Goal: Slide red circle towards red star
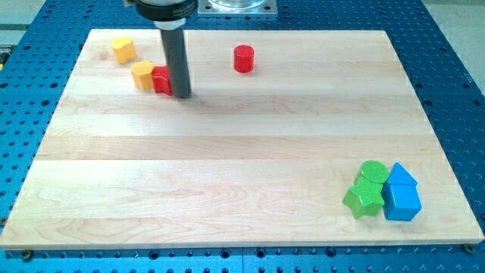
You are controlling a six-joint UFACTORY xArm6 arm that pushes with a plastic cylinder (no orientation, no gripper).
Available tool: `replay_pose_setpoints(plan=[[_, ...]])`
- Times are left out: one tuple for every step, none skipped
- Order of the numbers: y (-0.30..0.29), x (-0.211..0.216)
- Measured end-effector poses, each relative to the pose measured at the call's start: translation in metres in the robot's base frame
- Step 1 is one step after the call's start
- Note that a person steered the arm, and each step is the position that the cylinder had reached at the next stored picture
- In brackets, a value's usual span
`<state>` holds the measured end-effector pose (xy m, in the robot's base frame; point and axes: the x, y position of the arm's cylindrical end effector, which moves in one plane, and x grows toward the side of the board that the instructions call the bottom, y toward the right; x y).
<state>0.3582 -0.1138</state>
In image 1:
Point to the red cylinder block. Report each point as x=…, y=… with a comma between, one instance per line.
x=244, y=56

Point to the green cylinder block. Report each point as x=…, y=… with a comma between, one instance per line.
x=373, y=171

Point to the light wooden board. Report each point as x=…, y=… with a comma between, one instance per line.
x=263, y=158

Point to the blue triangle block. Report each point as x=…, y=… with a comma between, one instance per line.
x=400, y=176

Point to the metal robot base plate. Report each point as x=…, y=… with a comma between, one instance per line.
x=237, y=8

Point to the yellow heart block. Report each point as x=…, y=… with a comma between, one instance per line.
x=124, y=49

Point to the yellow hexagon block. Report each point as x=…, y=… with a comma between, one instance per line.
x=142, y=75

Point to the red star block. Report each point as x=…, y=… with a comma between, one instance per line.
x=161, y=80

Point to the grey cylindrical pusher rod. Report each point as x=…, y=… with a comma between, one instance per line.
x=174, y=47

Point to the green star block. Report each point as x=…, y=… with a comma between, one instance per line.
x=364, y=198

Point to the blue cube block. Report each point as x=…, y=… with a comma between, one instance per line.
x=401, y=202

